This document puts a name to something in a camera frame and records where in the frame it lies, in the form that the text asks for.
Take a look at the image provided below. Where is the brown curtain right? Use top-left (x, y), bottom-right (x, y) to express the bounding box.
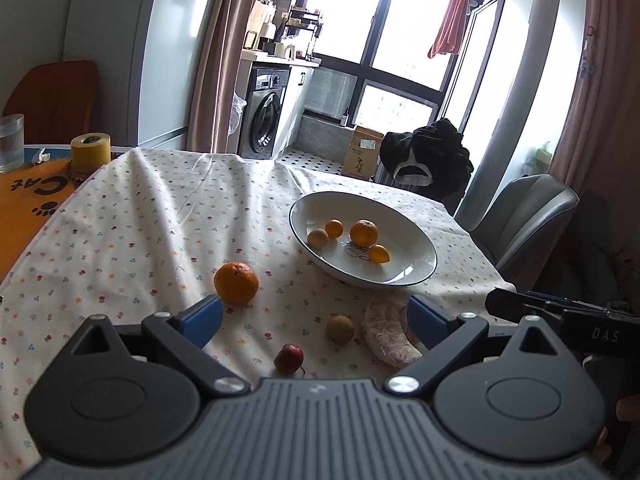
top-left (551, 0), bottom-right (639, 200)

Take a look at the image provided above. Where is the black dish rack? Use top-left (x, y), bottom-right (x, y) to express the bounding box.
top-left (277, 6), bottom-right (323, 61)

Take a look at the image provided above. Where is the white refrigerator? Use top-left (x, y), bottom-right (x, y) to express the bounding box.
top-left (63, 0), bottom-right (212, 150)

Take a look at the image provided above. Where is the small orange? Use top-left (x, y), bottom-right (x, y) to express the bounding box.
top-left (368, 244), bottom-right (390, 264)
top-left (324, 219), bottom-right (344, 240)

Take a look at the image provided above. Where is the brown curtain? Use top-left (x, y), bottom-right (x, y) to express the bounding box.
top-left (186, 0), bottom-right (254, 154)
top-left (551, 0), bottom-right (639, 200)

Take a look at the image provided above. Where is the yellow tape roll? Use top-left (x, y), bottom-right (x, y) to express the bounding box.
top-left (70, 132), bottom-right (112, 177)

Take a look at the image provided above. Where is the small red apple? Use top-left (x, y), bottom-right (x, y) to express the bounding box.
top-left (273, 344), bottom-right (304, 376)

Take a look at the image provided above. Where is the clear drinking glass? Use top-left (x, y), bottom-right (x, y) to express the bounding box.
top-left (0, 114), bottom-right (25, 174)

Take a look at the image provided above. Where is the grey padded chair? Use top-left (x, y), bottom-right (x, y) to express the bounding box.
top-left (471, 174), bottom-right (579, 292)

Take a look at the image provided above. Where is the brown curtain left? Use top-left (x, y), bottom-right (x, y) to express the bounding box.
top-left (186, 0), bottom-right (254, 154)

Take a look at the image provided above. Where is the floral white tablecloth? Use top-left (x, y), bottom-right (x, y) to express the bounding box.
top-left (1, 150), bottom-right (502, 479)

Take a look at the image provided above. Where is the black jacket on chair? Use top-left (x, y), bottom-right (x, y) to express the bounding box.
top-left (380, 118), bottom-right (474, 203)

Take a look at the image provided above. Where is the white oval bowl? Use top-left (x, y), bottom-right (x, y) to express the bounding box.
top-left (288, 191), bottom-right (437, 288)

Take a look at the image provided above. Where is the orange wooden chair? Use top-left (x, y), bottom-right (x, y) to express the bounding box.
top-left (3, 61), bottom-right (99, 144)

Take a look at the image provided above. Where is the plastic bag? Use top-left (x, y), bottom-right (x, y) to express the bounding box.
top-left (228, 93), bottom-right (246, 136)

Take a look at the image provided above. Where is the small orange back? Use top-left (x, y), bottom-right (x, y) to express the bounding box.
top-left (324, 219), bottom-right (344, 240)

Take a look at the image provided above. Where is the small orange front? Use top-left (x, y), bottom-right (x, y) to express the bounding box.
top-left (368, 244), bottom-right (390, 264)

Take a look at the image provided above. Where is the large orange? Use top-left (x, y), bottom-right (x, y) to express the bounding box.
top-left (349, 219), bottom-right (378, 248)
top-left (214, 262), bottom-right (259, 306)

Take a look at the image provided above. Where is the pink hanging towel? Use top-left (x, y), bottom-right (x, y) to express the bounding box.
top-left (427, 0), bottom-right (469, 58)

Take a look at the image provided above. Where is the cardboard box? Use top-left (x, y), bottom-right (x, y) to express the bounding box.
top-left (341, 126), bottom-right (384, 181)

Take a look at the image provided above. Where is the silver washing machine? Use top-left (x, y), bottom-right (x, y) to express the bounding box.
top-left (238, 64), bottom-right (291, 159)

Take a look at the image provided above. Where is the large orange in bowl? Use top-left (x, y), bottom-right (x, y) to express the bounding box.
top-left (349, 219), bottom-right (378, 248)

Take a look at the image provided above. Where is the orange cat placemat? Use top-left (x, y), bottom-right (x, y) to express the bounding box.
top-left (1, 157), bottom-right (106, 282)

